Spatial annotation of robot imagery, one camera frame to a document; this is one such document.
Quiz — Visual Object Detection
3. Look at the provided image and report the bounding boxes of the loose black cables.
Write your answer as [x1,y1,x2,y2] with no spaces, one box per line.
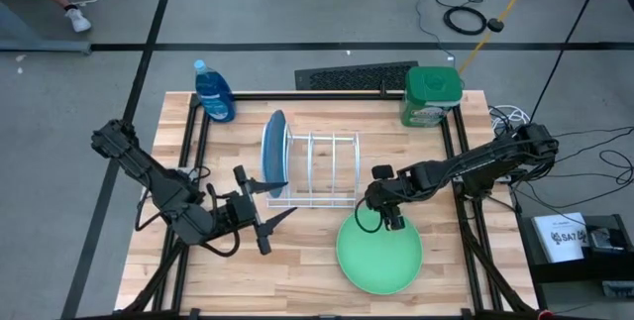
[544,126,634,215]

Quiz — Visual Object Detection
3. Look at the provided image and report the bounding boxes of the grey metal bench base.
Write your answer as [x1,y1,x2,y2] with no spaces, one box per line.
[0,2,93,56]

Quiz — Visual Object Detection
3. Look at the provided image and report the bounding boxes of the white SA7 booklet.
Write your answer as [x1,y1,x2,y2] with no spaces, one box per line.
[532,211,590,265]

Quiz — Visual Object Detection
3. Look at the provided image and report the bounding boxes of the long black cable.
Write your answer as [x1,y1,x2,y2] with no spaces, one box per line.
[528,0,609,126]

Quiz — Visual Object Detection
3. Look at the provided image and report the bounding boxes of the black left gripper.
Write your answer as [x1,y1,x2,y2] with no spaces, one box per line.
[216,163,299,257]

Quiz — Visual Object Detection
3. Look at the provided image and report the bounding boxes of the black cart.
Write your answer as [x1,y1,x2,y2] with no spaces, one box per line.
[514,210,634,320]

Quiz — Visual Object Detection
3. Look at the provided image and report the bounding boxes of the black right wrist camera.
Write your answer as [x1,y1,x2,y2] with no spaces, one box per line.
[370,163,396,181]

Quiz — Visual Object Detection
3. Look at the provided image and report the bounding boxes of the light green plastic plate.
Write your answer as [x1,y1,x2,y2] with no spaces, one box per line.
[335,205,425,296]

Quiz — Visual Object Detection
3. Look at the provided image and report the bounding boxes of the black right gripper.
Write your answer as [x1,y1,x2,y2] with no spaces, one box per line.
[364,170,417,233]

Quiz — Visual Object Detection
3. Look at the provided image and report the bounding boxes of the person's white shoe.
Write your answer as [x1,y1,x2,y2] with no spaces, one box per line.
[63,6,93,34]

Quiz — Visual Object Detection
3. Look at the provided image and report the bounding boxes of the blue plastic plate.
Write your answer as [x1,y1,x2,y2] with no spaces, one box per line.
[261,109,290,200]

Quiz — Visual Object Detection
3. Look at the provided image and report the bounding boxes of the grey electronic device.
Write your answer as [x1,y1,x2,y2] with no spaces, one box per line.
[586,227,626,253]

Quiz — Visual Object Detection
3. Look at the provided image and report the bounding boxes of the blue dish soap bottle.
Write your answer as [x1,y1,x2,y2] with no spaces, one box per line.
[192,58,237,124]

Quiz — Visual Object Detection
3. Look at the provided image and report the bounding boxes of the white wire dish rack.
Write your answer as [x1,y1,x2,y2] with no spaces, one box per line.
[261,121,362,211]

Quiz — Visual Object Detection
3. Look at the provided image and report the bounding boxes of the coiled black cable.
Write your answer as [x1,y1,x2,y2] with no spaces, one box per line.
[442,5,488,37]

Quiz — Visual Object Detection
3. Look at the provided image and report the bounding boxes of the green Cascade detergent tub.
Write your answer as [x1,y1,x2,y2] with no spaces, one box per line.
[398,65,465,129]

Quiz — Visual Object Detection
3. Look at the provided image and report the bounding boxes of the yellow cable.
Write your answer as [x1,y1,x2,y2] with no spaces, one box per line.
[456,0,540,74]

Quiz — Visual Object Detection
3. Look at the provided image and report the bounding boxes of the black aluminium table frame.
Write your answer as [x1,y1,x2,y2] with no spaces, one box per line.
[116,90,541,320]

